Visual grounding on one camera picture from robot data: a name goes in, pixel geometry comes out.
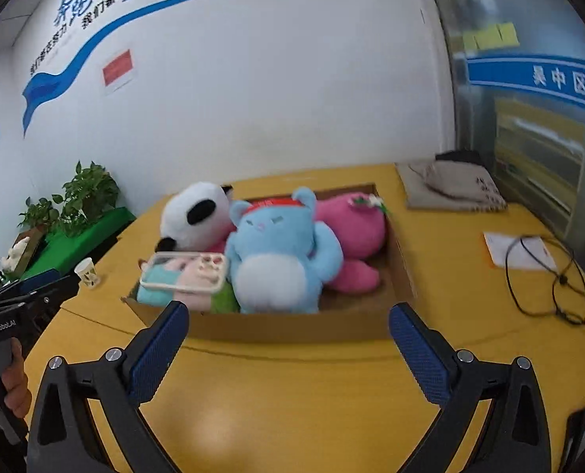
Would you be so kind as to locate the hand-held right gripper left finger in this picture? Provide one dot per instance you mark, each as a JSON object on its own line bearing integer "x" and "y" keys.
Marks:
{"x": 159, "y": 350}

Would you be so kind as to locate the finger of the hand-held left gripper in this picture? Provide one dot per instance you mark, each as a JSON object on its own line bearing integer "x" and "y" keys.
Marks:
{"x": 50, "y": 298}
{"x": 41, "y": 278}

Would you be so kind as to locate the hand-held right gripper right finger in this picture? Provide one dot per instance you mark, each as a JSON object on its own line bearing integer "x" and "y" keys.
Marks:
{"x": 420, "y": 354}

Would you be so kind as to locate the clear plastic toy package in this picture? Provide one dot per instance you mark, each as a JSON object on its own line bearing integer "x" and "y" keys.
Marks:
{"x": 184, "y": 276}

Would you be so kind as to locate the cardboard box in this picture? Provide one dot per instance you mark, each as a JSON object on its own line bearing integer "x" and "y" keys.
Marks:
{"x": 282, "y": 327}

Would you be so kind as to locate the pink plush bear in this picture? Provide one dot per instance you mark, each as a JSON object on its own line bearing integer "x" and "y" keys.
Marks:
{"x": 356, "y": 231}

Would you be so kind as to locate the panda plush toy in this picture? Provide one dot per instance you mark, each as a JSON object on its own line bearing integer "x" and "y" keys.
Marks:
{"x": 193, "y": 207}

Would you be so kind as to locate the blue plush toy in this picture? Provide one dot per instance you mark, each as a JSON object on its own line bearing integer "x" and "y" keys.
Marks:
{"x": 272, "y": 256}

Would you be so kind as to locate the person's left hand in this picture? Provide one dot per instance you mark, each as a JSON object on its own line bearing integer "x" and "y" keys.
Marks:
{"x": 16, "y": 389}

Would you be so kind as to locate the small white plush toy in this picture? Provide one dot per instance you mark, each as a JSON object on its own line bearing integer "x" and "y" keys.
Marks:
{"x": 15, "y": 255}

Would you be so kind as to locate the printed paper cup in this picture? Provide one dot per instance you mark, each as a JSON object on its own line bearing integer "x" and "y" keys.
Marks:
{"x": 87, "y": 273}

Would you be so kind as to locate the green cloth covered stand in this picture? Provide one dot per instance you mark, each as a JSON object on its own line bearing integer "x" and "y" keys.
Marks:
{"x": 85, "y": 241}

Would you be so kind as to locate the small potted green plant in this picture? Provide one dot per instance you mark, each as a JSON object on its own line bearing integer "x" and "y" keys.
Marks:
{"x": 38, "y": 214}

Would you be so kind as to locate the large potted green plant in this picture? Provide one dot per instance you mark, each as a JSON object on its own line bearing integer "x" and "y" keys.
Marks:
{"x": 87, "y": 192}

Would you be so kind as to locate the white paper sheet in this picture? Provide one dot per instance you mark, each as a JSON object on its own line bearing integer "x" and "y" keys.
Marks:
{"x": 499, "y": 251}

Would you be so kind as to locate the beige cloth bag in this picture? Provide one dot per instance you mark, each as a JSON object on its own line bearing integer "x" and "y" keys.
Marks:
{"x": 455, "y": 185}

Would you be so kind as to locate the glass door with blue band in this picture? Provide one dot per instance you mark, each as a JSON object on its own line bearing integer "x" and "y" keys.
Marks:
{"x": 534, "y": 167}

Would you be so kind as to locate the yellow sticky note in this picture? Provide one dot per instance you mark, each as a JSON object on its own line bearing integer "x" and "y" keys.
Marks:
{"x": 470, "y": 41}
{"x": 488, "y": 37}
{"x": 509, "y": 33}

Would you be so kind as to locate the red wall poster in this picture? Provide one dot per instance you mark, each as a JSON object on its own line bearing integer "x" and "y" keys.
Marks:
{"x": 118, "y": 71}

